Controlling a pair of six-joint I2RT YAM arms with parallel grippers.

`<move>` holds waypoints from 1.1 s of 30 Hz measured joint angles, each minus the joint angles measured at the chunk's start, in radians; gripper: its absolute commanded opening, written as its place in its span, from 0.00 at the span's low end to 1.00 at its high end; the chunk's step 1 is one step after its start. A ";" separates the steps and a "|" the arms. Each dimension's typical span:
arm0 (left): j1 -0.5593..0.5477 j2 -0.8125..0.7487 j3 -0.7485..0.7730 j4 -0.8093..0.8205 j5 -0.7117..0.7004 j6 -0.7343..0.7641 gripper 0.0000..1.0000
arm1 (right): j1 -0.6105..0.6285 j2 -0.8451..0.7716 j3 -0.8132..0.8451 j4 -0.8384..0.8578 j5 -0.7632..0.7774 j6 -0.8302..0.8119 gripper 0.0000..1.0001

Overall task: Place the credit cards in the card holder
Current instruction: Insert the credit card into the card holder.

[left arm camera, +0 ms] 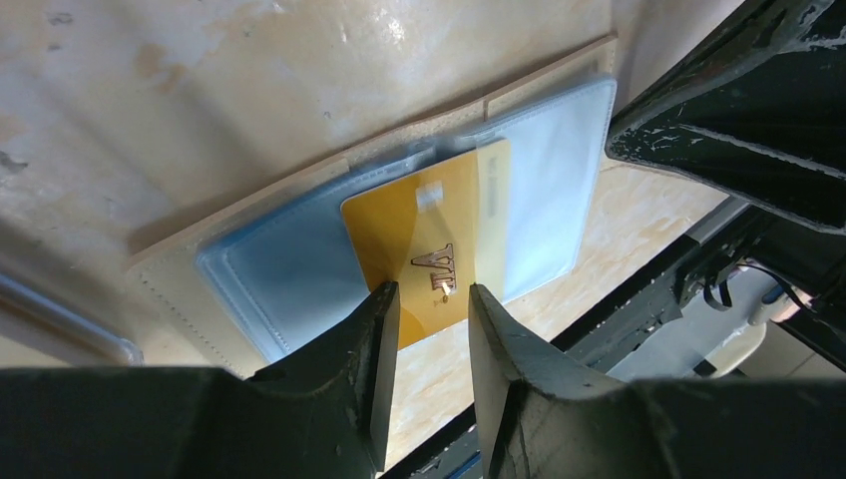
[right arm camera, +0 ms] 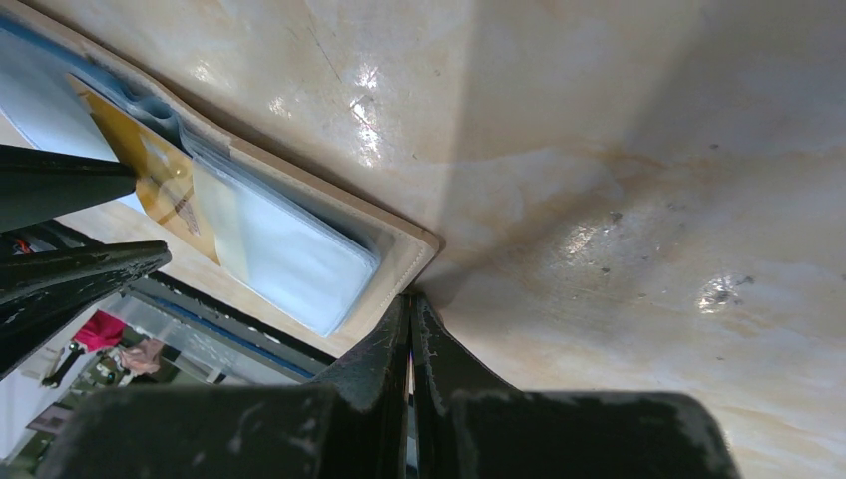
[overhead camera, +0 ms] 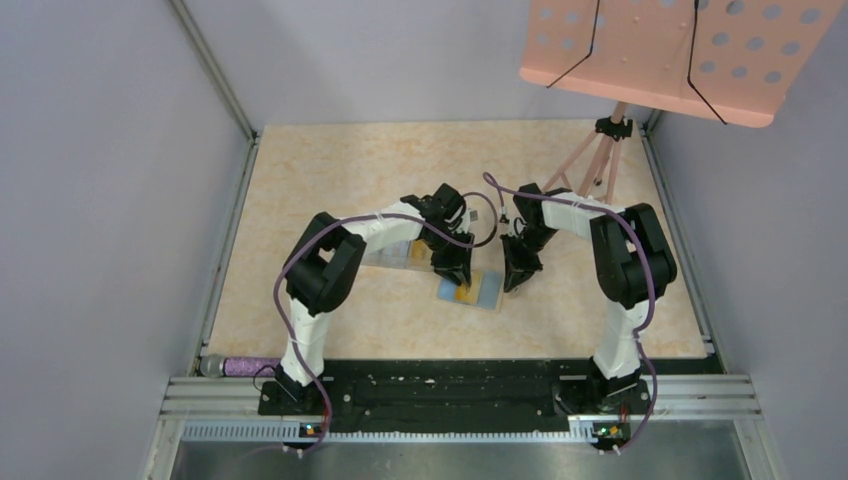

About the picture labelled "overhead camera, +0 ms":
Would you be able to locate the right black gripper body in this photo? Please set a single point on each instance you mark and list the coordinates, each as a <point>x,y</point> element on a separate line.
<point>536,237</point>

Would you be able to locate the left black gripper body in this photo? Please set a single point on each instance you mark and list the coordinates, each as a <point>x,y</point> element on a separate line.
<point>448,255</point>

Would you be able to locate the clear plastic card tray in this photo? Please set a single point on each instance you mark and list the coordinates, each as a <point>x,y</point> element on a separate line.
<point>393,256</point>

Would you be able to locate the purple glitter microphone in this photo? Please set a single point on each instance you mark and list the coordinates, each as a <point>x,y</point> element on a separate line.
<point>217,366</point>

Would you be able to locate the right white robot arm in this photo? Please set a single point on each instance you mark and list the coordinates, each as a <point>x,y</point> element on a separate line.
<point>633,264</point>

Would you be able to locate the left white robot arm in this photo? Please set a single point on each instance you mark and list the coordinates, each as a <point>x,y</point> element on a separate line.
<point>319,274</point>

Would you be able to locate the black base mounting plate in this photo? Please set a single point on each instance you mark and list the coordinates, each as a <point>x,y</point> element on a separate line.
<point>453,396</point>

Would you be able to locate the pink tripod stand legs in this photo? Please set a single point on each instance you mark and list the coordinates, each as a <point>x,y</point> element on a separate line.
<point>603,168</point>

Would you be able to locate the pink music stand desk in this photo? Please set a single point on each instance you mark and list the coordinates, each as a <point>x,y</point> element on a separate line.
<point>731,61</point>

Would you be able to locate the aluminium frame rail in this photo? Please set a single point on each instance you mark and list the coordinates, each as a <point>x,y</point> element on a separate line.
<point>703,427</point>

